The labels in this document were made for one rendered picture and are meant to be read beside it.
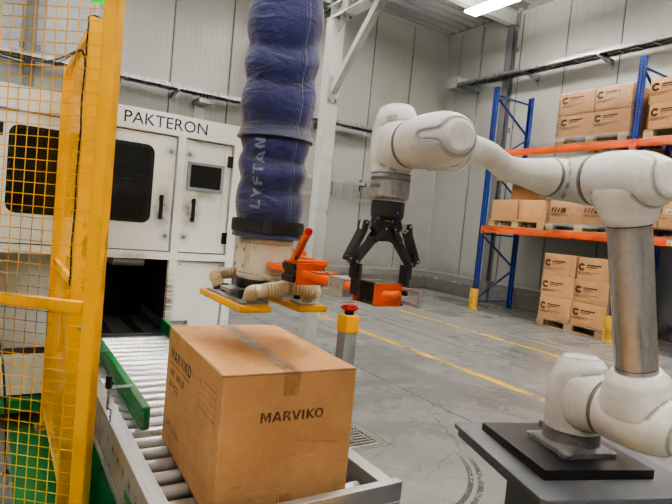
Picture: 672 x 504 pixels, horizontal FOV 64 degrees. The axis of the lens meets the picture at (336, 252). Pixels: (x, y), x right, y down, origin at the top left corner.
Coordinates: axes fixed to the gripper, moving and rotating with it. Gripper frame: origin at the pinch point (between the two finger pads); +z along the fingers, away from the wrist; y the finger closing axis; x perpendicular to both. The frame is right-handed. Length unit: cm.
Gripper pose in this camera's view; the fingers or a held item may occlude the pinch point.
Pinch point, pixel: (379, 289)
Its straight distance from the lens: 122.5
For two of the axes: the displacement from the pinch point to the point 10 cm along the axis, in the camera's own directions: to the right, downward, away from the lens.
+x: 5.3, 0.9, -8.4
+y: -8.4, -0.5, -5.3
